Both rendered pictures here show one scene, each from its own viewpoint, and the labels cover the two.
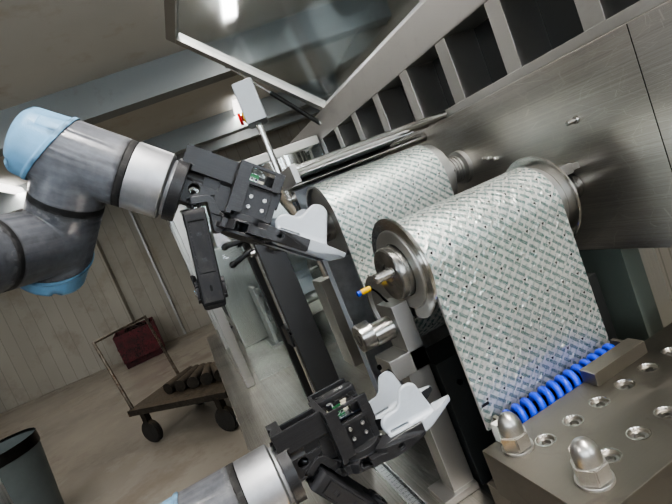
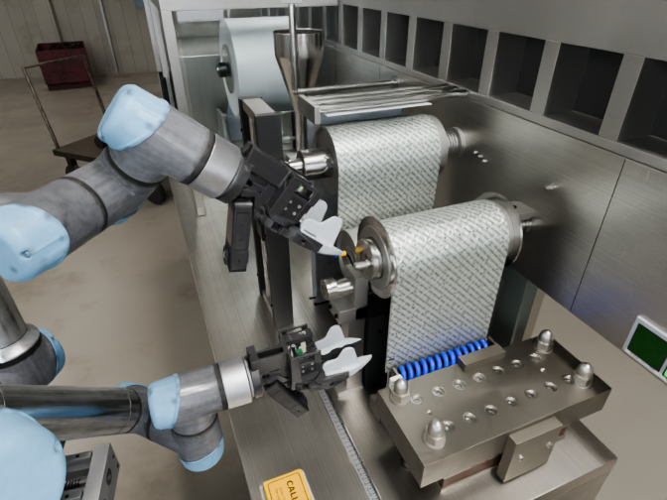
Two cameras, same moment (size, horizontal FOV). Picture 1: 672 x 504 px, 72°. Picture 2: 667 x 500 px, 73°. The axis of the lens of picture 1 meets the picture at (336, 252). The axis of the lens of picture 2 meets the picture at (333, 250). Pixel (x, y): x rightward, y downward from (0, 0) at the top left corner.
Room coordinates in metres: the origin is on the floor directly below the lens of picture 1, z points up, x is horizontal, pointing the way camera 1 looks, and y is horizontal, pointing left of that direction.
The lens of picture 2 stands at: (-0.03, 0.05, 1.69)
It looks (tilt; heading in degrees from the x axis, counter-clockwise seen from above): 32 degrees down; 356
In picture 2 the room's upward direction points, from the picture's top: straight up
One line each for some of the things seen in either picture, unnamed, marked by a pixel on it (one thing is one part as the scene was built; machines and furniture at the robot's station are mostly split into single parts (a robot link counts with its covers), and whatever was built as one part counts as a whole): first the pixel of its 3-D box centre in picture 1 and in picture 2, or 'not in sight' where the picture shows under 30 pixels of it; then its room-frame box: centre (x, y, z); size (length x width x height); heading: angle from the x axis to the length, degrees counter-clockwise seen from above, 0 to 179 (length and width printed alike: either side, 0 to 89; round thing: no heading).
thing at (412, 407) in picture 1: (414, 404); (347, 358); (0.51, -0.02, 1.12); 0.09 x 0.03 x 0.06; 99
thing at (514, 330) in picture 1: (530, 326); (443, 320); (0.60, -0.21, 1.11); 0.23 x 0.01 x 0.18; 108
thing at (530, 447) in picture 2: not in sight; (529, 450); (0.42, -0.33, 0.97); 0.10 x 0.03 x 0.11; 108
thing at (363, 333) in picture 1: (364, 336); (329, 289); (0.63, 0.01, 1.18); 0.04 x 0.02 x 0.04; 18
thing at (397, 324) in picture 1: (417, 402); (346, 333); (0.64, -0.03, 1.05); 0.06 x 0.05 x 0.31; 108
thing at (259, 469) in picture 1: (265, 482); (236, 380); (0.48, 0.17, 1.11); 0.08 x 0.05 x 0.08; 18
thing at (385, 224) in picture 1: (401, 268); (375, 257); (0.62, -0.08, 1.25); 0.15 x 0.01 x 0.15; 18
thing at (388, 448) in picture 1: (387, 441); (323, 375); (0.50, 0.03, 1.09); 0.09 x 0.05 x 0.02; 99
